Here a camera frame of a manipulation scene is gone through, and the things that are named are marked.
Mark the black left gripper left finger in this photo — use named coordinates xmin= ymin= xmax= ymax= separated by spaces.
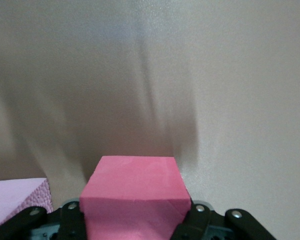
xmin=0 ymin=199 xmax=89 ymax=240

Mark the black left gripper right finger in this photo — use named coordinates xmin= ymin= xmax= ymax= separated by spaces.
xmin=171 ymin=202 xmax=278 ymax=240

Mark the pink foam cube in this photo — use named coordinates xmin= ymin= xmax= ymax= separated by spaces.
xmin=0 ymin=177 xmax=53 ymax=230

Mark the red foam cube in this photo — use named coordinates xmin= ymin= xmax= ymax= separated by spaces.
xmin=78 ymin=155 xmax=193 ymax=240

